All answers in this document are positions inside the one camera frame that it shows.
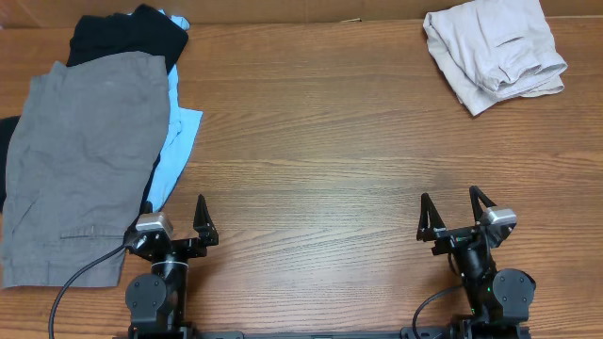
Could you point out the grey shorts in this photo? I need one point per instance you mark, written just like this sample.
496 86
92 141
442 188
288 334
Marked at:
78 162

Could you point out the light blue garment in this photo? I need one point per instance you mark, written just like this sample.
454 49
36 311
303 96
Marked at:
176 150

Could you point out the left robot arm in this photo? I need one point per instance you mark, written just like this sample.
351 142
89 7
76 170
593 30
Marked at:
157 300

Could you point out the black garment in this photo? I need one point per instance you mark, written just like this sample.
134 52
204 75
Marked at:
146 29

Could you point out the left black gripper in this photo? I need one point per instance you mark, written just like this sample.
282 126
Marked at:
205 231

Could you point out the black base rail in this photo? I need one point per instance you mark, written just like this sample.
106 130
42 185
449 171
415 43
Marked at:
404 333

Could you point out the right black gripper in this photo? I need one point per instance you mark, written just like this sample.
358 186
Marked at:
426 232

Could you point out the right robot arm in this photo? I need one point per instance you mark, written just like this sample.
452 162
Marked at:
499 300

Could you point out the beige folded shorts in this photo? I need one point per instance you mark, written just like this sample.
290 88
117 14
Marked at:
495 50

